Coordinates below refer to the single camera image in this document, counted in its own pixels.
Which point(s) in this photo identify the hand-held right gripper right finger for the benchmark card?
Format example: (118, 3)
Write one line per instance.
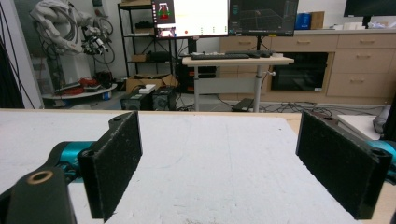
(339, 168)

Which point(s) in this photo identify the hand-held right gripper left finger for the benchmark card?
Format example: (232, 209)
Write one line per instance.
(116, 165)

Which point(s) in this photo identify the white slab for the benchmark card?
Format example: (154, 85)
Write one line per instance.
(358, 124)

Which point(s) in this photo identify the grey cloth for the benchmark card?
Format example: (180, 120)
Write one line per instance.
(382, 119)

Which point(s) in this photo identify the black computer tower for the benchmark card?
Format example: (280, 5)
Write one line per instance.
(155, 99)

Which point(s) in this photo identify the round white platform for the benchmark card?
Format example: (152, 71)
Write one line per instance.
(81, 92)

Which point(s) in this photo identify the open cardboard box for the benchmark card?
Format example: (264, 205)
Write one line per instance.
(146, 81)

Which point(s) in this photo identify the white foam board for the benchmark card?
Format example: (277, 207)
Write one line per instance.
(218, 168)

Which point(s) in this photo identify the light wooden cabinet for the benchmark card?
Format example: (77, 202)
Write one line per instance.
(361, 65)

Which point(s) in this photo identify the black flat device on floor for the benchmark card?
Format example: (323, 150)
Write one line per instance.
(243, 105)

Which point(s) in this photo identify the black metal shelf rack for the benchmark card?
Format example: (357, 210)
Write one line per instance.
(137, 40)

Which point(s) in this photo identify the black keyboard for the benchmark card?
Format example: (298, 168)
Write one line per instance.
(219, 56)
(249, 53)

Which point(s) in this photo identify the light wooden standing desk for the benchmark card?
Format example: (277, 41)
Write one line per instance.
(236, 61)

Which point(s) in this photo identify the small brown cardboard box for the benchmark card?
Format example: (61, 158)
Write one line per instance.
(317, 20)

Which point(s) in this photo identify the blue box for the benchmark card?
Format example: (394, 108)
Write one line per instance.
(303, 21)

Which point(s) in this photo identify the black monitor on counter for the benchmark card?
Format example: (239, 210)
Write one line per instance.
(370, 7)

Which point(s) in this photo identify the bright computer monitor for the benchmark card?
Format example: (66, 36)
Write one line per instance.
(199, 18)

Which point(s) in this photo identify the dark computer monitor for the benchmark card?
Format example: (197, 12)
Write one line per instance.
(264, 17)

